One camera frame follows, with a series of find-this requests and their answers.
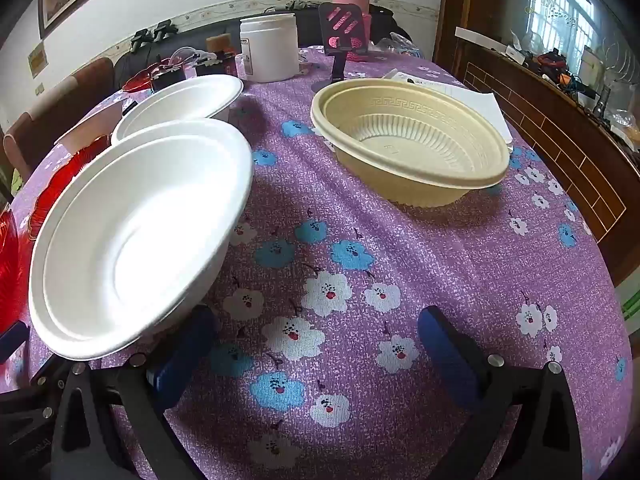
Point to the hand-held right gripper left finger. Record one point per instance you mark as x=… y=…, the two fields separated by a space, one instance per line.
x=180 y=360

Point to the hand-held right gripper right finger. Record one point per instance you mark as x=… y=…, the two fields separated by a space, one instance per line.
x=447 y=355

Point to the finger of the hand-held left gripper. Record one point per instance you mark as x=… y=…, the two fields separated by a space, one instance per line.
x=10 y=341

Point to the white foam bowl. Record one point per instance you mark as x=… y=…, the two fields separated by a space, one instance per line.
x=190 y=97
x=140 y=230

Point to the small red scalloped plate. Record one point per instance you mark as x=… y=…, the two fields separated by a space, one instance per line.
x=65 y=180

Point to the beige plastic bowl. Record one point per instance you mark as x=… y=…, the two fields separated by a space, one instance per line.
x=415 y=130

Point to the purple floral tablecloth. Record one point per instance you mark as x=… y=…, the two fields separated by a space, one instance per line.
x=350 y=260

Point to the brown wooden cabinet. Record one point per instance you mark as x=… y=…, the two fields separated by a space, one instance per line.
x=550 y=150

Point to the brown upholstered armchair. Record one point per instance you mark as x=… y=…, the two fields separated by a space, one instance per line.
x=55 y=105

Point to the white paper sheets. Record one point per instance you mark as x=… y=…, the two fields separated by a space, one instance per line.
x=470 y=97

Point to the black cylindrical device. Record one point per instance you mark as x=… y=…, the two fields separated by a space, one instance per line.
x=167 y=80

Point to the red glass fruit dish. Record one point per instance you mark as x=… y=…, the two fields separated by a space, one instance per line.
x=137 y=79

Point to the black box device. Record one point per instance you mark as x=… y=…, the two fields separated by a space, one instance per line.
x=215 y=66

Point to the clear plastic lid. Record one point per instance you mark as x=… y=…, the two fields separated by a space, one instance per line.
x=185 y=55

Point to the clear plastic bag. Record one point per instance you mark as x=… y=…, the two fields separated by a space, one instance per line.
x=400 y=45

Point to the white flat box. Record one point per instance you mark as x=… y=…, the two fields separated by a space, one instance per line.
x=487 y=42

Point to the brown block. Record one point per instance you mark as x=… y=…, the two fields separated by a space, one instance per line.
x=220 y=44

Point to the white plastic jar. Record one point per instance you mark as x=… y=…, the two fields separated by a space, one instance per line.
x=270 y=50

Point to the black battery charger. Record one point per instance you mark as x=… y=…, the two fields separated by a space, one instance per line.
x=141 y=39
x=164 y=30

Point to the black leather sofa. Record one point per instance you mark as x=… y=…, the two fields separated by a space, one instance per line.
x=200 y=30

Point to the black pink patterned phone holder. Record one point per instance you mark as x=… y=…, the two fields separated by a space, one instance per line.
x=342 y=27

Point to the white barred window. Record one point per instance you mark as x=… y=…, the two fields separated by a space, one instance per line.
x=555 y=5

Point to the yellow wall sign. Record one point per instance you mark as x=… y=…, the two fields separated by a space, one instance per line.
x=37 y=61

